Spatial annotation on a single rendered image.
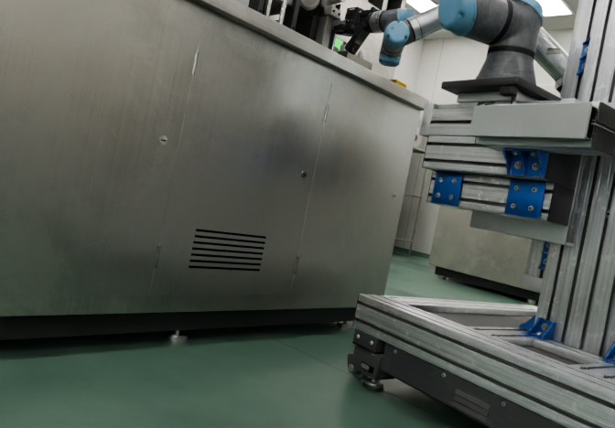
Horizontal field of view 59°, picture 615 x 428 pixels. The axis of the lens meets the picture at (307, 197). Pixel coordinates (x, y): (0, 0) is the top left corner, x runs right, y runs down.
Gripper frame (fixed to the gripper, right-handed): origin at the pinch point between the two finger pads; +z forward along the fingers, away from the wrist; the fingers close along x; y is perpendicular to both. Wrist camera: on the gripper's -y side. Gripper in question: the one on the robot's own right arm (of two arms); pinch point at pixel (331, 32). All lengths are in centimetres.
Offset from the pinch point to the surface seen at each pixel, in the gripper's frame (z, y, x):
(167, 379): -45, -109, 76
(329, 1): -6.1, 7.0, 10.9
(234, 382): -52, -109, 62
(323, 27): -6.4, -2.9, 11.3
